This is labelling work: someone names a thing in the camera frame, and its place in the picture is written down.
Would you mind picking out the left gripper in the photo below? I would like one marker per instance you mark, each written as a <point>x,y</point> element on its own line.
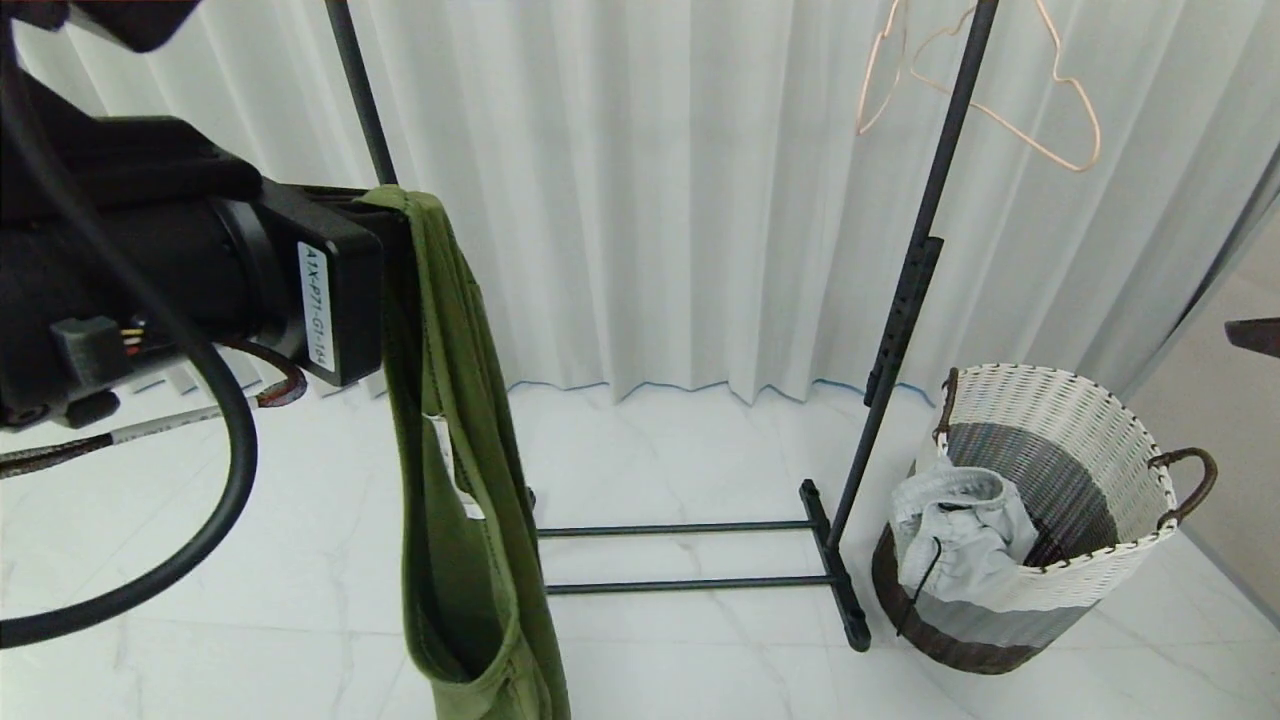
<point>355,300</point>

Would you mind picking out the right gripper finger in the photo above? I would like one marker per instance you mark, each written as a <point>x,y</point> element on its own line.
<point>1260,335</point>

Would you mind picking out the green long-sleeved shirt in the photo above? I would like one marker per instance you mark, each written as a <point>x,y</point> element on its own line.
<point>450,560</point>

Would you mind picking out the pink clothes hanger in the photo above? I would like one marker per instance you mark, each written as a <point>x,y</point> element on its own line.
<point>868,85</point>
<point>1000,120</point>

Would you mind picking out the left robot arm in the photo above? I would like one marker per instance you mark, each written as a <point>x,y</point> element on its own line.
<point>150,428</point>

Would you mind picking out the white laundry basket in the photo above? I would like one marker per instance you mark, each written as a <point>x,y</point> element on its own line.
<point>1080,420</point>

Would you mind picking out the black clothes rack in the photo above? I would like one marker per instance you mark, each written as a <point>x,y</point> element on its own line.
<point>905,300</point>

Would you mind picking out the white curtain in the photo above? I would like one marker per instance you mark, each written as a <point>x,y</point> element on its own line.
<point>650,200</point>

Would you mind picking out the pale grey shorts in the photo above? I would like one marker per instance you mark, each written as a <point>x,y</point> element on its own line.
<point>970,540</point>

